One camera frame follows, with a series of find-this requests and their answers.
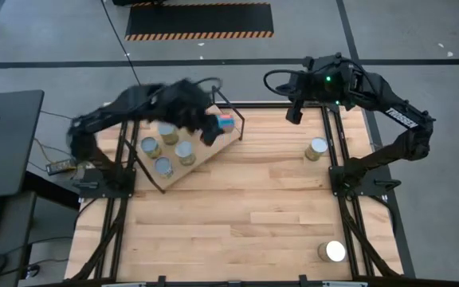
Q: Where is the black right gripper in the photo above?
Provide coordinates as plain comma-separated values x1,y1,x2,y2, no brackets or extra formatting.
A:
276,70,324,125

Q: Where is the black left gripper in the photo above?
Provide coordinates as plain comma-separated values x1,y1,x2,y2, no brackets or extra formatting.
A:
161,78,226,147

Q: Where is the blue and pink object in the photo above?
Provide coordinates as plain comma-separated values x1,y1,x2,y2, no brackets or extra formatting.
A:
215,113,237,135

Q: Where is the green pears label can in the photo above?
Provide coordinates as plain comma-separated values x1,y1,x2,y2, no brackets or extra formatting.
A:
174,140,198,167
157,122,181,147

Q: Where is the green oranges label can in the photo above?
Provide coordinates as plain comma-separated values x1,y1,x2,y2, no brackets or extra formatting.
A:
304,136,330,163
316,239,347,264

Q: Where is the fruit mix label can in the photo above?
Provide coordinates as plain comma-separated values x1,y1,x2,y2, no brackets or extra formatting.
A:
153,155,175,179

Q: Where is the green spaghetti can red band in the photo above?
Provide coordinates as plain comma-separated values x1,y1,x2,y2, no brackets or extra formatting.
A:
139,136,163,161

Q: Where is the black mat striped edge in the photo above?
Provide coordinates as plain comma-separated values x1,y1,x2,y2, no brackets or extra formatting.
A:
124,1,276,42

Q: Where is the black desk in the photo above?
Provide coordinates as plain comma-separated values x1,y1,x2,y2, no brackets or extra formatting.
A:
0,89,45,200

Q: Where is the grey side desk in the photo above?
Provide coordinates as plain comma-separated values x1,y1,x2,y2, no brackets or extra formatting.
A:
0,190,37,287

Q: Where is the wooden shelf black metal frame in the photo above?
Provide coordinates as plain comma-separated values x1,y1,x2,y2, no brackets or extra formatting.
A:
123,85,247,195

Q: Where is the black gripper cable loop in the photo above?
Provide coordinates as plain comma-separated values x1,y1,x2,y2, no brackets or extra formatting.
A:
263,69,307,97

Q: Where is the black floor cable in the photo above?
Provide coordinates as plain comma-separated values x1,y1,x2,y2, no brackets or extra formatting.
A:
100,0,142,88

